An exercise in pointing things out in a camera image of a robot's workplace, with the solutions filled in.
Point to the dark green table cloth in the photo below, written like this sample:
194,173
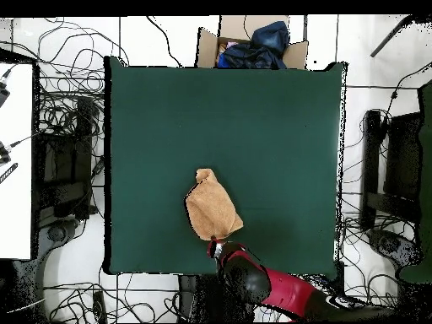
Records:
270,135

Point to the orange terry towel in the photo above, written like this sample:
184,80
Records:
212,209

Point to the white side table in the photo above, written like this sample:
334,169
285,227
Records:
15,202

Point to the black metal frame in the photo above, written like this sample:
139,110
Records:
403,158

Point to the brown cardboard box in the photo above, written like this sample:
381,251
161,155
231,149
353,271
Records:
206,50

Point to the dark metal rod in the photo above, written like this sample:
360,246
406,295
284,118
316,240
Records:
388,37

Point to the black equipment rack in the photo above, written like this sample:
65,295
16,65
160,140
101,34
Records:
64,162

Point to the green cloth on neighbouring table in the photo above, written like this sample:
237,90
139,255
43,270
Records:
426,168

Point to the black power strip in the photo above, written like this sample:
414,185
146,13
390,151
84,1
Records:
99,307

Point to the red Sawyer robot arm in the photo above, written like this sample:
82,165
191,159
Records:
290,293

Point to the dark blue clothing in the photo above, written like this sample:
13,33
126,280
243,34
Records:
266,47

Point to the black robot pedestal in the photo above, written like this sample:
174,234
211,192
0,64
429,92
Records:
202,300

